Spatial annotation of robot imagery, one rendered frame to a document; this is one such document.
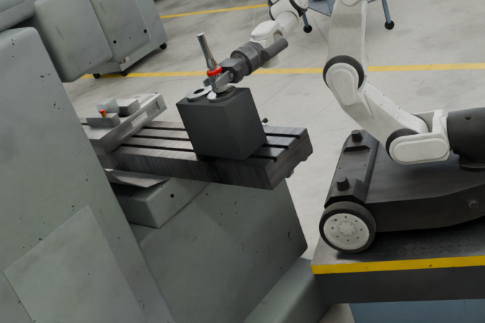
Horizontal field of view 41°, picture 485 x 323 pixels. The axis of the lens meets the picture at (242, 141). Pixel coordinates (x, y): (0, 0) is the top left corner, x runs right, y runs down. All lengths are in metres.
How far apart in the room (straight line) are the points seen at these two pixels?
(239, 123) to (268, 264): 0.89
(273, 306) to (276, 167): 0.84
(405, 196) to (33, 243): 1.24
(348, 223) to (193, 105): 0.74
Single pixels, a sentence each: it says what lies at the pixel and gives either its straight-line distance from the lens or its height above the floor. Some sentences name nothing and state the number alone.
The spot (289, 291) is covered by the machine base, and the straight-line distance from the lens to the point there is 2.64.
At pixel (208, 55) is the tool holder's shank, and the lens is 1.88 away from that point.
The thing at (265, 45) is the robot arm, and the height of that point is 1.24.
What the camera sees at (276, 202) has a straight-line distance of 2.62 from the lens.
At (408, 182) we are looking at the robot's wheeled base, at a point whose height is 0.57.
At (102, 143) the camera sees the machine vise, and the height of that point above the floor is 1.03.
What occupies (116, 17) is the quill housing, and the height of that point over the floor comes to 1.44.
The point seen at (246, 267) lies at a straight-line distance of 2.54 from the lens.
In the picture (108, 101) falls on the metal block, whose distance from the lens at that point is 2.43.
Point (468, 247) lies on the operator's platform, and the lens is 2.32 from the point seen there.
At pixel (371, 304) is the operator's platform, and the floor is 0.20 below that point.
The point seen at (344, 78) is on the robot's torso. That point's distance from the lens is 2.23.
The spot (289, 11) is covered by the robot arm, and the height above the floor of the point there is 1.26.
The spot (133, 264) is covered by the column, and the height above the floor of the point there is 0.79.
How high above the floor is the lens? 1.83
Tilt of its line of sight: 24 degrees down
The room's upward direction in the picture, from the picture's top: 20 degrees counter-clockwise
